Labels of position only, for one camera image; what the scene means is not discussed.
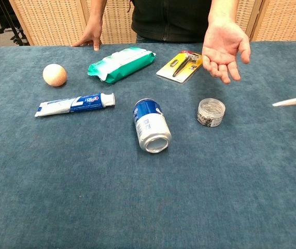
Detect blue table mat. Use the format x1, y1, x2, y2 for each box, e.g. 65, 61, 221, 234
0, 40, 296, 249

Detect woven wooden folding screen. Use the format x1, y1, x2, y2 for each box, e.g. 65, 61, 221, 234
235, 0, 296, 42
9, 0, 138, 47

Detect peach coloured ball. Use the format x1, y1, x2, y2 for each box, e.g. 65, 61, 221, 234
42, 63, 68, 87

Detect person's torso black jacket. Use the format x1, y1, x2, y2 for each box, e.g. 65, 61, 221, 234
131, 0, 213, 44

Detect person's left forearm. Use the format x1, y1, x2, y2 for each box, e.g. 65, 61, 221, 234
207, 0, 239, 25

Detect black tripod stand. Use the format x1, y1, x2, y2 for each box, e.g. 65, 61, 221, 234
0, 0, 31, 47

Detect yellow razor blister pack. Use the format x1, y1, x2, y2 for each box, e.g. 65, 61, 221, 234
156, 50, 203, 84

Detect green wet wipes pack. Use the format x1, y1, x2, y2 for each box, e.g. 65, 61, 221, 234
87, 47, 157, 84

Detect blue white toothpaste tube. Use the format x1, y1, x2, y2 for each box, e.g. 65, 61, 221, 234
34, 92, 116, 118

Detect black handled scissors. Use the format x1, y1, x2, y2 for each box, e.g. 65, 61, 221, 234
272, 94, 296, 107

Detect blue white drink can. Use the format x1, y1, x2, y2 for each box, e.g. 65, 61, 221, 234
133, 98, 173, 154

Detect person's left hand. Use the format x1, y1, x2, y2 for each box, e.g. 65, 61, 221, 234
202, 20, 251, 85

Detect person's right hand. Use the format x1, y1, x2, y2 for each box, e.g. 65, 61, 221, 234
72, 19, 103, 51

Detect clear jar of clips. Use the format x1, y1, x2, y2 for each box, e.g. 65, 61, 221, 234
196, 98, 227, 128

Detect person's right forearm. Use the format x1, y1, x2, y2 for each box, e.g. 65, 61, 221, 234
87, 0, 108, 23

